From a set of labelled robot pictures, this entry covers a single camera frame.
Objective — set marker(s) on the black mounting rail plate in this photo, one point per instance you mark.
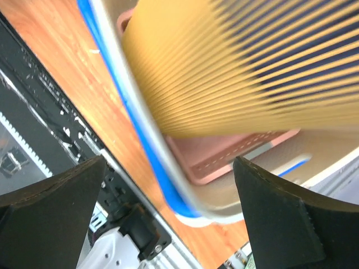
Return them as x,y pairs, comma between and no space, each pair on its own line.
47,133

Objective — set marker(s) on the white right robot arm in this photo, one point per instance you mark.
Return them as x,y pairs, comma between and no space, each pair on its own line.
112,249

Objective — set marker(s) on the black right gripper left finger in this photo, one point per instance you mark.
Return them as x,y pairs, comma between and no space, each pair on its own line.
44,225

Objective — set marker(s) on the pink small tray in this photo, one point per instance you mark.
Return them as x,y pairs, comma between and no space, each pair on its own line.
203,156

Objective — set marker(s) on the blue rimmed white tub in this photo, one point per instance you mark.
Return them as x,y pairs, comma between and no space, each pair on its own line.
193,204

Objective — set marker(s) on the beige perforated basket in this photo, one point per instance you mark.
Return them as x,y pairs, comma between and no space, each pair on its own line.
324,161

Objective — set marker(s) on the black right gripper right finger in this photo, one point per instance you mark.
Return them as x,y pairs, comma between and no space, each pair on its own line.
290,226

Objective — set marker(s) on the yellow slatted basket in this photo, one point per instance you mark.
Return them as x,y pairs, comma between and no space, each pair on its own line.
229,67

